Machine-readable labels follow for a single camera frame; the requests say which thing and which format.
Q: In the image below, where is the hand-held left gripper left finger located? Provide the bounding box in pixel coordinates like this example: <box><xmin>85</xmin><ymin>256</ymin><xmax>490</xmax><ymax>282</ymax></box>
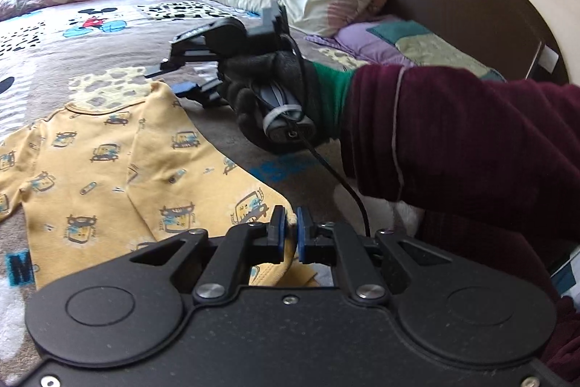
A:
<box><xmin>129</xmin><ymin>206</ymin><xmax>287</xmax><ymax>306</ymax></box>

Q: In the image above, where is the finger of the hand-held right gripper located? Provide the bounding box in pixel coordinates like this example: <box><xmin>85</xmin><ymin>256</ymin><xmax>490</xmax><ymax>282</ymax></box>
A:
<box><xmin>170</xmin><ymin>79</ymin><xmax>227</xmax><ymax>107</ymax></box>
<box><xmin>144</xmin><ymin>49</ymin><xmax>223</xmax><ymax>79</ymax></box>

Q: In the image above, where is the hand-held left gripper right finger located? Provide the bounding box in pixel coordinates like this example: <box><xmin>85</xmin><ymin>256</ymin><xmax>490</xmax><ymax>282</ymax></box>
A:
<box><xmin>295</xmin><ymin>206</ymin><xmax>454</xmax><ymax>306</ymax></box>

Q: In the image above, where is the yellow printed shirt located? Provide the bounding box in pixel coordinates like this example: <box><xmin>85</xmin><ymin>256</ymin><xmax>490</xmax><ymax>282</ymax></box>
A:
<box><xmin>0</xmin><ymin>81</ymin><xmax>318</xmax><ymax>292</ymax></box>

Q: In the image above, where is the person's right forearm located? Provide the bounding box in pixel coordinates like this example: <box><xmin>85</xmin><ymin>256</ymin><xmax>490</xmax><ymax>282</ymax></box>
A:
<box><xmin>312</xmin><ymin>61</ymin><xmax>580</xmax><ymax>234</ymax></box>

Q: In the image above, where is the person's right hand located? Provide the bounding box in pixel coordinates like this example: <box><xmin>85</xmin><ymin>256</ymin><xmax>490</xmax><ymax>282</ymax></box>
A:
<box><xmin>220</xmin><ymin>50</ymin><xmax>345</xmax><ymax>154</ymax></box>

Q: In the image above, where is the cartoon printed blanket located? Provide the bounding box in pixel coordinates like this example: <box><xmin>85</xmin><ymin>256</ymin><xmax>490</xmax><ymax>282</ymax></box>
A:
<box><xmin>0</xmin><ymin>0</ymin><xmax>427</xmax><ymax>370</ymax></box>

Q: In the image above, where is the purple pillow with green patch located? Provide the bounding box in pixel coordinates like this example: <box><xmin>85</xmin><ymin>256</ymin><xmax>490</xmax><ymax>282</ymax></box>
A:
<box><xmin>306</xmin><ymin>17</ymin><xmax>506</xmax><ymax>84</ymax></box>

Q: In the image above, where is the dark wooden headboard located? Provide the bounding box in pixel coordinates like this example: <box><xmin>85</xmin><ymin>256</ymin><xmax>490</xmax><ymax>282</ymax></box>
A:
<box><xmin>340</xmin><ymin>0</ymin><xmax>569</xmax><ymax>86</ymax></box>

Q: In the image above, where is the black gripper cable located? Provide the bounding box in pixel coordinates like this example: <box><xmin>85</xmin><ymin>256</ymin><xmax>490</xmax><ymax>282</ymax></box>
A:
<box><xmin>278</xmin><ymin>31</ymin><xmax>372</xmax><ymax>236</ymax></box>

